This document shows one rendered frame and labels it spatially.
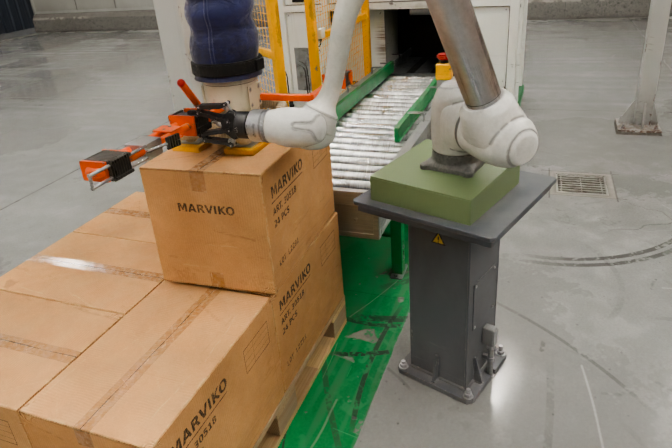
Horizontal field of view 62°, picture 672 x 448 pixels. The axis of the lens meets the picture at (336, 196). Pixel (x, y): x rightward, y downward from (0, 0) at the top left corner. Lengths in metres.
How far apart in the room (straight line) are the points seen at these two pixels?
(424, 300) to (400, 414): 0.41
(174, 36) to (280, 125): 1.90
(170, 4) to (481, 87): 2.12
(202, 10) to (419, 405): 1.51
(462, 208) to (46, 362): 1.23
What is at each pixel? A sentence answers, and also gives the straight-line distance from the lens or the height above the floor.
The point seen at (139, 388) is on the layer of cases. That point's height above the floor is 0.54.
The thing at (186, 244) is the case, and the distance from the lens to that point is 1.80.
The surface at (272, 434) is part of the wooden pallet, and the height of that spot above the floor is 0.02.
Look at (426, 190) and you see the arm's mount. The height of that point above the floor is 0.83.
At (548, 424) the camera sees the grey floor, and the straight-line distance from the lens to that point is 2.16.
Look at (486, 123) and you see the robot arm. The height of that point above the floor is 1.06.
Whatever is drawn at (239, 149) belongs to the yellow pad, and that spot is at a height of 0.97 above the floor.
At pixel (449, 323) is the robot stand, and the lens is 2.04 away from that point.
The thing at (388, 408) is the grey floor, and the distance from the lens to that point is 2.14.
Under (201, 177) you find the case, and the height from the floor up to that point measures 0.94.
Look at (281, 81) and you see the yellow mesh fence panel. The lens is 3.08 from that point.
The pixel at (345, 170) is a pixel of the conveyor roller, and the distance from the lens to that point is 2.67.
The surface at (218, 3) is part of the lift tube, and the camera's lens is 1.74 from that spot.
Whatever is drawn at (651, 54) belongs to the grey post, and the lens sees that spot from 4.87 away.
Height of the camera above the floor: 1.54
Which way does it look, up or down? 25 degrees down
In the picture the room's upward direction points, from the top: 4 degrees counter-clockwise
